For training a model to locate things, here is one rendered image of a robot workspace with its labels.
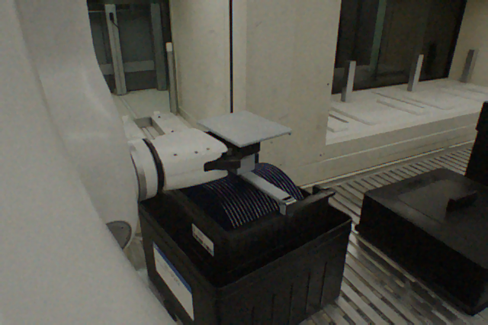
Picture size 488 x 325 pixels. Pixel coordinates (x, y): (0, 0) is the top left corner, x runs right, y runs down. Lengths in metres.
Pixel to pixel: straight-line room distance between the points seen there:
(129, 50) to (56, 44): 1.32
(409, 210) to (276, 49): 0.44
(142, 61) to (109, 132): 1.34
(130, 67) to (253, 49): 0.96
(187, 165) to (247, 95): 0.37
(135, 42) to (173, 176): 1.25
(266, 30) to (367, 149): 0.56
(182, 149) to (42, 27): 0.22
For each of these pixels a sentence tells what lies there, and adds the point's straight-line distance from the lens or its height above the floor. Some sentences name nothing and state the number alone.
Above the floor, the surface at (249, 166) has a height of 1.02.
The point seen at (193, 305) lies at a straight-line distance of 0.58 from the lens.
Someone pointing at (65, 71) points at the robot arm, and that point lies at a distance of 0.37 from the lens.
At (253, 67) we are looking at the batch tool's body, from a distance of 0.79.
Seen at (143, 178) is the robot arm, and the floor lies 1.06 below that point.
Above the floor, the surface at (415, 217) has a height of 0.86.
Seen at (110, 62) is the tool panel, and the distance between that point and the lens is 1.67.
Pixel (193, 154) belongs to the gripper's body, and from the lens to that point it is 0.47.
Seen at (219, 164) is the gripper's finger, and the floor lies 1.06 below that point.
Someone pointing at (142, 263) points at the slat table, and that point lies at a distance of 0.80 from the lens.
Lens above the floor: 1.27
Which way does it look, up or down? 25 degrees down
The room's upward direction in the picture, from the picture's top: straight up
